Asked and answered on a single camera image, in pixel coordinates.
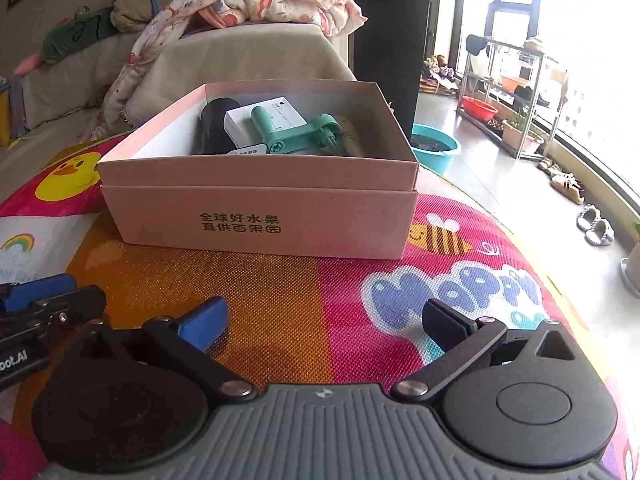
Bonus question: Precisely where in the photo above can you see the black cylinder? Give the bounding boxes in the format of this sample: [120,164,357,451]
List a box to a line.
[199,97,242,157]

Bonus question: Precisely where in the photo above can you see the beige covered sofa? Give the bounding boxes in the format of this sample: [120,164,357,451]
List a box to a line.
[0,0,359,162]

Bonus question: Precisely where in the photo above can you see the green plush toy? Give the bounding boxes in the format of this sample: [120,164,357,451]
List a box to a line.
[15,6,122,75]

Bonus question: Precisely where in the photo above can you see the small white box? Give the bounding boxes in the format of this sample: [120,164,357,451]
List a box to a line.
[223,97,314,149]

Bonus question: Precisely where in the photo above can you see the metal shelf rack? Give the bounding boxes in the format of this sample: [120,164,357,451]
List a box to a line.
[457,35,569,162]

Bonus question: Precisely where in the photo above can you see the beige sandals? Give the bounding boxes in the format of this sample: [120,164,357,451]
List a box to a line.
[549,172,587,206]

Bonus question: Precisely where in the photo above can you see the rectangular plant pot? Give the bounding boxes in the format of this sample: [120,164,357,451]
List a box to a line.
[501,110,547,154]

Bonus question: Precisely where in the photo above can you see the teal plastic basin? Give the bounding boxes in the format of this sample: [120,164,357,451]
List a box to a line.
[410,123,461,169]

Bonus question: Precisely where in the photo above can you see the beige pillow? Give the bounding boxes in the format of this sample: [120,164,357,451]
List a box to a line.
[111,0,152,32]

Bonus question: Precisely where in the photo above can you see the white slippers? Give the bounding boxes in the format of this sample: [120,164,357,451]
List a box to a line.
[576,204,617,247]

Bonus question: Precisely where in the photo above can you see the blue patterned cloth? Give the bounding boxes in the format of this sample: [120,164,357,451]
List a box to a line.
[9,81,27,139]

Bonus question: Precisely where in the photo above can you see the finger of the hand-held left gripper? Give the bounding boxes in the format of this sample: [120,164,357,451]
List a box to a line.
[0,274,78,312]
[0,285,108,333]

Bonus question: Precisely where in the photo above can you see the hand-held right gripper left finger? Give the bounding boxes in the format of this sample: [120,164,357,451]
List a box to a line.
[79,296,254,403]

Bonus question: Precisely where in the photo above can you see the yellow cushion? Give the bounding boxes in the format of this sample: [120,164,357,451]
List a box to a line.
[0,91,14,147]

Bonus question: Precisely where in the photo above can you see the red plastic basin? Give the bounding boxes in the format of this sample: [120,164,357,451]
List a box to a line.
[460,95,500,122]

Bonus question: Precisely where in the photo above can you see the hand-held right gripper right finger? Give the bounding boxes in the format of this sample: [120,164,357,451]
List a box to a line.
[391,299,577,404]

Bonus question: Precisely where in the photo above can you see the green plastic tool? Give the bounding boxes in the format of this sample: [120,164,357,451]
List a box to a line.
[250,105,342,157]

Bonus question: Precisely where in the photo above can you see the pile of plush toys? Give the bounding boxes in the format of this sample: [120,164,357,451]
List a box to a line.
[420,54,462,96]

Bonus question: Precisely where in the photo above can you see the colourful printed blanket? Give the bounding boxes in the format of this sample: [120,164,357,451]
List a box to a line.
[0,132,632,480]

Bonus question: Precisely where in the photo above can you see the pink cardboard box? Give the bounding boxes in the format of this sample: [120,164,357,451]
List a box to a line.
[96,80,420,261]

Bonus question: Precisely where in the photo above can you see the pink floral baby blanket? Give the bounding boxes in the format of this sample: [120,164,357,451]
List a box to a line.
[90,0,367,142]

